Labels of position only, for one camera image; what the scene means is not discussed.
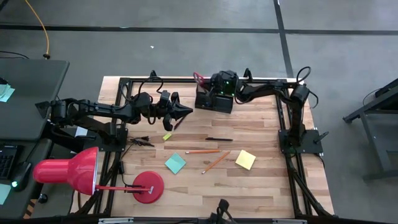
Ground light blue paper note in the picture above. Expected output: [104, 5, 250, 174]
[0, 183, 12, 205]

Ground light blue paper stack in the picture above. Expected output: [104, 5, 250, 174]
[0, 83, 16, 103]

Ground silver metal bracket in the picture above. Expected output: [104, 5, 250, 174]
[98, 217, 134, 224]
[272, 218, 308, 224]

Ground black side stand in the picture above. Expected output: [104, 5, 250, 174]
[343, 77, 398, 183]

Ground yellow cable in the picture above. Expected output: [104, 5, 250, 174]
[24, 0, 51, 60]

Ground grey side table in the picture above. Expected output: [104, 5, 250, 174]
[0, 58, 70, 142]

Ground dark grey desk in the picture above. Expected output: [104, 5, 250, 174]
[0, 138, 53, 218]

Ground black keyboard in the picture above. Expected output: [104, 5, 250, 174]
[0, 144, 19, 180]

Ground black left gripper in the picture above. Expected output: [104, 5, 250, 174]
[162, 91, 194, 131]

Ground white paper sheet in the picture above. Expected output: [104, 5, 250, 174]
[74, 126, 89, 138]

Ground red desk lamp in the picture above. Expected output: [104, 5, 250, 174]
[32, 146, 165, 205]

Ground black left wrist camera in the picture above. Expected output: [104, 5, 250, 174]
[158, 90, 172, 108]

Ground black computer mouse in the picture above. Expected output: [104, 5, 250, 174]
[11, 161, 32, 192]

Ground black leader arm handle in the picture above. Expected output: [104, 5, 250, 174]
[208, 198, 237, 224]

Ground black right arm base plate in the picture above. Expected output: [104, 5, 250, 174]
[278, 129, 324, 154]

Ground red handled scissors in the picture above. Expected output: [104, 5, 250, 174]
[192, 72, 206, 90]

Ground yellow sticky note pad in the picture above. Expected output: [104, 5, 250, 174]
[234, 149, 257, 171]

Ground orange pencil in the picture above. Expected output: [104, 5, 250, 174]
[201, 151, 231, 175]
[185, 149, 223, 155]

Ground black lamp power cord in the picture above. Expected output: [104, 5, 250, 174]
[119, 136, 155, 192]

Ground black corner bracket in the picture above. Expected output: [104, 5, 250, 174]
[34, 101, 52, 119]

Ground blue sticky note pad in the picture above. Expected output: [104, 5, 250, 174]
[164, 152, 187, 175]

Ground black mesh desk organizer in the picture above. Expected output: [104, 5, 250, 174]
[194, 85, 234, 114]

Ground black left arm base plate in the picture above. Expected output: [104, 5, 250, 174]
[82, 127, 128, 152]

